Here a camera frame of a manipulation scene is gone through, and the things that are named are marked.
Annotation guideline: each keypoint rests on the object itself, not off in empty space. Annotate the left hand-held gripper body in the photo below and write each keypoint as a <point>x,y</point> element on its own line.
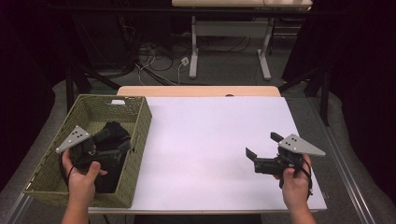
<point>74,138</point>

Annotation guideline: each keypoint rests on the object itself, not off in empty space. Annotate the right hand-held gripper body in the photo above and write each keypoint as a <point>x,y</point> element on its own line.
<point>299,146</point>

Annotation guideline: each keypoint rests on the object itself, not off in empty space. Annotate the black cloth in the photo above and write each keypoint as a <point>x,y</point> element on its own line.
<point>109,177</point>

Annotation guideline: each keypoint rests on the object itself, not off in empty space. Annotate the green woven basket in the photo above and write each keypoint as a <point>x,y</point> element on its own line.
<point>49,174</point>

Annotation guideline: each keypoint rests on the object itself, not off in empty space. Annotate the person's right hand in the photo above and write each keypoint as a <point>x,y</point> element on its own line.
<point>295,186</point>

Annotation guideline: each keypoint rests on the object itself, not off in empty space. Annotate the person's left hand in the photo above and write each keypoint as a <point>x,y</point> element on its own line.
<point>79,185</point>

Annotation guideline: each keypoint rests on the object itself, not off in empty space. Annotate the white table mat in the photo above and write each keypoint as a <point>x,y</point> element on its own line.
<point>202,149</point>

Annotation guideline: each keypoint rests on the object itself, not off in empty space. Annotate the black metal stand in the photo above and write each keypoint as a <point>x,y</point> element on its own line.
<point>77,81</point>
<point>323,93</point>

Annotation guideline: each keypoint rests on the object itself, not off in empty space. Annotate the dark curtain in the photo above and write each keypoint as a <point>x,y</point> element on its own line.
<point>364,93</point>
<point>21,93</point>

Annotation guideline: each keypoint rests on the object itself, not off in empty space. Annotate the white power strip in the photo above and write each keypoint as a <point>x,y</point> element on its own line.
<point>185,61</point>

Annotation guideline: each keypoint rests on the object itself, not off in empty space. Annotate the desk with white legs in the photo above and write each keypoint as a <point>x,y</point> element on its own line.
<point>230,28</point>

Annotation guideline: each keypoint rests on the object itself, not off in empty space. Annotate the metal floor rail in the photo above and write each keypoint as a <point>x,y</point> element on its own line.
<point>342,168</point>

